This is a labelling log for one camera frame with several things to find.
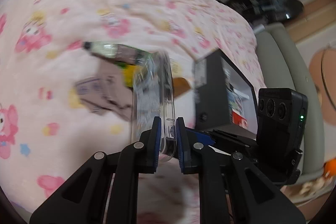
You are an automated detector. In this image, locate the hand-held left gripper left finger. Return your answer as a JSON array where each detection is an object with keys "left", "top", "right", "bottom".
[{"left": 29, "top": 116, "right": 162, "bottom": 224}]

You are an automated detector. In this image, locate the brown comb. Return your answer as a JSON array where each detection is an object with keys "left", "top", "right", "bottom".
[{"left": 173, "top": 77, "right": 191, "bottom": 97}]

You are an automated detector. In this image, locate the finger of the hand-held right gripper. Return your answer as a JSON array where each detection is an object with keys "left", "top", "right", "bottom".
[{"left": 186, "top": 127, "right": 259, "bottom": 161}]

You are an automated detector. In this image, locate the pink printed blanket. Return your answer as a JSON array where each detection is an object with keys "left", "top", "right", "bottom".
[{"left": 0, "top": 0, "right": 264, "bottom": 224}]

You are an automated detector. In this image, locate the clear phone case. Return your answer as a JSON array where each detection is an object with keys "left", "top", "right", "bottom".
[{"left": 131, "top": 51, "right": 176, "bottom": 164}]

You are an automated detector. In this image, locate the orange and white toy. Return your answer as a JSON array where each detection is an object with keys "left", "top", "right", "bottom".
[{"left": 299, "top": 158, "right": 336, "bottom": 195}]

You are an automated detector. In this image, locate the black box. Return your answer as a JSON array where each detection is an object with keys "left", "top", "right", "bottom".
[{"left": 193, "top": 50, "right": 259, "bottom": 135}]

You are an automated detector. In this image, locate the brown cardboard packet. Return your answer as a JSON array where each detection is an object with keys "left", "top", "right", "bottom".
[{"left": 73, "top": 61, "right": 134, "bottom": 121}]

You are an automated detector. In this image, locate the green yellow corn snack packet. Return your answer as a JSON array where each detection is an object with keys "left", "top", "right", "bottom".
[{"left": 118, "top": 61, "right": 137, "bottom": 88}]

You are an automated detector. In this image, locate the tan round object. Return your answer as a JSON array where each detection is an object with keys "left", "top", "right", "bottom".
[{"left": 309, "top": 48, "right": 336, "bottom": 125}]

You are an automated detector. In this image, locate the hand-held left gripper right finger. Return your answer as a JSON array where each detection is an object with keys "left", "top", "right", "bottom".
[{"left": 175, "top": 117, "right": 306, "bottom": 224}]

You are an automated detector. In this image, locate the dark glossy object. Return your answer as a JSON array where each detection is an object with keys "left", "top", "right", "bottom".
[{"left": 262, "top": 0, "right": 305, "bottom": 23}]

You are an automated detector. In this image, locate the green and brown cream tube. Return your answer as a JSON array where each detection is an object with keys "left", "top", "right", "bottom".
[{"left": 83, "top": 41, "right": 153, "bottom": 67}]

